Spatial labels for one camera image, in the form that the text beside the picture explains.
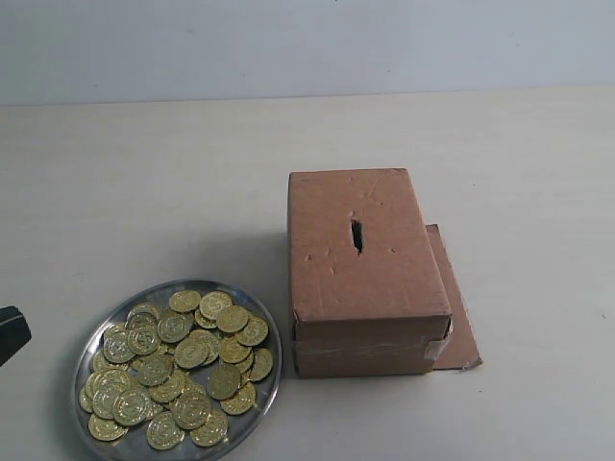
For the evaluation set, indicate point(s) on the gold coin right of top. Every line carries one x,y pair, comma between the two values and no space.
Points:
232,319

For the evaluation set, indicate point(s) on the gold coin centre of pile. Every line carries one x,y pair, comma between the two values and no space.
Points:
191,353

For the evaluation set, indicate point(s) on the gold coin upper right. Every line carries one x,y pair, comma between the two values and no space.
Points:
213,302

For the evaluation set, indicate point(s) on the gold coin left middle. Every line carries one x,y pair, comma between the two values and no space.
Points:
143,340

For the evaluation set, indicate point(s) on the gold coin bottom middle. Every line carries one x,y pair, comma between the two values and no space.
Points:
163,433

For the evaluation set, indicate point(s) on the gold coin far right edge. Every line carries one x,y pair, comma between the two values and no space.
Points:
255,332

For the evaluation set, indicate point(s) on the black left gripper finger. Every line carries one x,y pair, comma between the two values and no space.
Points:
15,332

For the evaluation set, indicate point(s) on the brown cardboard slotted box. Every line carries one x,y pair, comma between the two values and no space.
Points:
366,296

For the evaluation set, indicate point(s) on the gold coin top of pile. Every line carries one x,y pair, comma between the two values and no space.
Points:
184,301

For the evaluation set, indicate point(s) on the gold coin of pile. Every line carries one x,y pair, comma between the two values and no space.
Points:
184,301
191,353

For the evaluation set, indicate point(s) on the gold coin bottom left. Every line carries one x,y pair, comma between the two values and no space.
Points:
105,430

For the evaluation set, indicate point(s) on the round steel plate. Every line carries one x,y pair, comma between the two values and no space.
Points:
133,445

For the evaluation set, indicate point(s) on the gold coin bottom right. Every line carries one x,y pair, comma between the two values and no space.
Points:
213,431

